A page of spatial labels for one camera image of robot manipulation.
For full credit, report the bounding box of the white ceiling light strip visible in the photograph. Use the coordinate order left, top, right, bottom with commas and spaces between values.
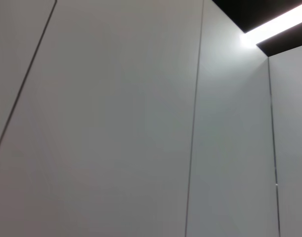
239, 0, 302, 48

